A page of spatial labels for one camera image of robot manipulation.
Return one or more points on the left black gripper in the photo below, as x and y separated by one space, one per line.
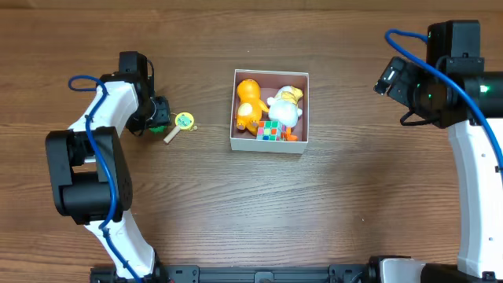
159 115

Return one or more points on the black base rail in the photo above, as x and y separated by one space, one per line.
259 274

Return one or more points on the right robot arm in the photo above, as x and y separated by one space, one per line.
441 78

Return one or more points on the green round lid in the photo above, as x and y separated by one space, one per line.
158 130

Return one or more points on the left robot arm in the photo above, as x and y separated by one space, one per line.
90 179

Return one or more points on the white square cardboard box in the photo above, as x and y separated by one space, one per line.
270 82

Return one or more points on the yellow wooden rattle toy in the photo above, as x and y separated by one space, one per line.
184 121

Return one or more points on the colourful puzzle cube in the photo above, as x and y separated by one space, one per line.
271 131

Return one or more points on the white plush duck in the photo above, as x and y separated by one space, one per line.
284 108

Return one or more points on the orange dinosaur toy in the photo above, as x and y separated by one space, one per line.
251 107

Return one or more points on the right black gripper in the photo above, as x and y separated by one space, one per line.
403 91

